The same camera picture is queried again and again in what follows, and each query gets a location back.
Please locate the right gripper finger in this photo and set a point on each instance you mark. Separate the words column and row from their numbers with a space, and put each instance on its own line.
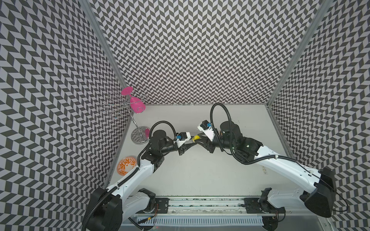
column 208, row 145
column 203, row 136

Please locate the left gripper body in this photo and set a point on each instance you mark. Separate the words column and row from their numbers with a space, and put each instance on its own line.
column 181, row 149

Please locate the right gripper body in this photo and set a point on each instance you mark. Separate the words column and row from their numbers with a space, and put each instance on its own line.
column 218, row 141

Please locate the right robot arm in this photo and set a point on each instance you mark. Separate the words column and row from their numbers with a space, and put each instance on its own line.
column 314, row 190

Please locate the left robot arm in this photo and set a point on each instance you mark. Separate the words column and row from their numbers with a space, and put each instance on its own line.
column 109, row 207

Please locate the orange patterned plate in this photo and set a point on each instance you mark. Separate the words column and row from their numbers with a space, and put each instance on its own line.
column 125, row 165

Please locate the pink plastic wine glass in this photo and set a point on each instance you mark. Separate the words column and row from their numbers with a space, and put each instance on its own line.
column 136, row 104

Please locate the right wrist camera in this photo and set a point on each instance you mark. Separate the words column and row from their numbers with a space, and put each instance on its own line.
column 206, row 128

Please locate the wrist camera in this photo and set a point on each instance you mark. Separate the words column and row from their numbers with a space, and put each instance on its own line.
column 181, row 138
column 206, row 128

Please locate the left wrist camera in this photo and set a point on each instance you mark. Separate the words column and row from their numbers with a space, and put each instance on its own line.
column 181, row 138

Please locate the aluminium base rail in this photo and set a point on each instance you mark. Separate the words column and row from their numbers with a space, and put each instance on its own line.
column 207, row 206

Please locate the chrome wire glass rack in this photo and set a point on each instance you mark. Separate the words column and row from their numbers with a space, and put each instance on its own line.
column 118, row 107

